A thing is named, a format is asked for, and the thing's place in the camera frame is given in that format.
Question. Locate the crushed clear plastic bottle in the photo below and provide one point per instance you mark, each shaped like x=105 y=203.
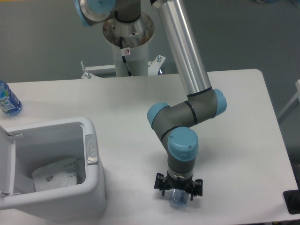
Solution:
x=178 y=198

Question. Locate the blue labelled water bottle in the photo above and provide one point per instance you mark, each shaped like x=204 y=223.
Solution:
x=9 y=102

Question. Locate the white plastic trash can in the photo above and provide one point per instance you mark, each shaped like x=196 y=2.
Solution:
x=26 y=148

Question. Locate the white paper carton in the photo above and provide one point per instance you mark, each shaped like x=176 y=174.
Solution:
x=59 y=174

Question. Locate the black device at table edge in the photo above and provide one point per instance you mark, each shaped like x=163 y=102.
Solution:
x=292 y=200

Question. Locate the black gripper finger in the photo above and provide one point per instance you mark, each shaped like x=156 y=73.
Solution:
x=161 y=183
x=196 y=188

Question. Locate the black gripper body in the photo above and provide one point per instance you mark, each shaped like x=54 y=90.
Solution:
x=180 y=184

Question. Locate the white frame at right edge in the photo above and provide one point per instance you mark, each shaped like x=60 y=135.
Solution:
x=291 y=105

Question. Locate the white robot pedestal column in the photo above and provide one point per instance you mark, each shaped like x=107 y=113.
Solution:
x=134 y=58

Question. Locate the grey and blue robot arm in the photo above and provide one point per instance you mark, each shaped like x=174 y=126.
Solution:
x=129 y=30

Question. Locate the white pedestal base frame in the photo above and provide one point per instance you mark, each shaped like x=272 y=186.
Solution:
x=154 y=68

